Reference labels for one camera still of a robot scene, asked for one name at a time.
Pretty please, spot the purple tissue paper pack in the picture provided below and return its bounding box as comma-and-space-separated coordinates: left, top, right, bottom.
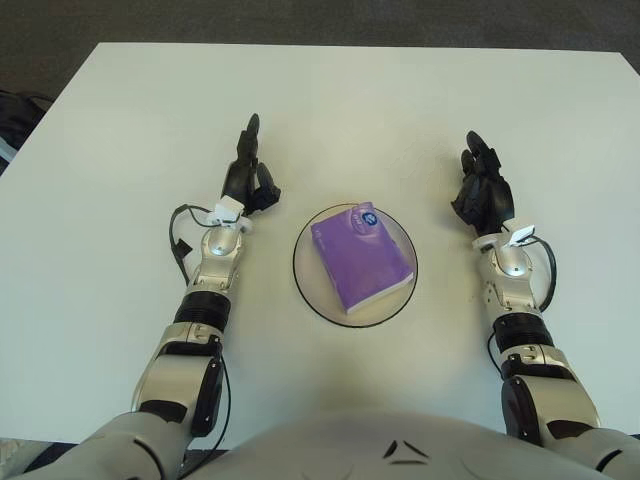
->
309, 200, 416, 318

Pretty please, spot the thin black upper arm cable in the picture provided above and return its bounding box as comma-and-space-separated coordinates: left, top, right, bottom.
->
205, 339, 233, 454

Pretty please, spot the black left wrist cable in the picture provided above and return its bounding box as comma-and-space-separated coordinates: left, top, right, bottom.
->
168, 201, 224, 287

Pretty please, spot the white textured object on floor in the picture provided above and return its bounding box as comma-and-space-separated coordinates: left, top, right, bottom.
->
0, 437, 37, 480

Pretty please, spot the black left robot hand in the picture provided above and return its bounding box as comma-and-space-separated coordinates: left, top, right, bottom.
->
220, 113, 283, 218

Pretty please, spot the white plate with black rim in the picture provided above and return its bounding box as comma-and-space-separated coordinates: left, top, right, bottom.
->
292, 201, 419, 329

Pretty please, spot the black bag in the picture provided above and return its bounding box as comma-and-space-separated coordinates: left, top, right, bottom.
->
0, 89, 54, 152

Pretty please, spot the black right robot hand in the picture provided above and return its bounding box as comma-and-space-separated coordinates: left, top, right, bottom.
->
450, 130, 517, 237

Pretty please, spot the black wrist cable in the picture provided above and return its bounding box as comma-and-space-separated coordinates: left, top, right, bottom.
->
168, 201, 224, 287
528, 236, 558, 314

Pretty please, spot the grey robot torso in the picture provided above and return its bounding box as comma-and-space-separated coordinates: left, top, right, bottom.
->
182, 409, 624, 480

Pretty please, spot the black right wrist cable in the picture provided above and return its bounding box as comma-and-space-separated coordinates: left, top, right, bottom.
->
528, 236, 558, 314

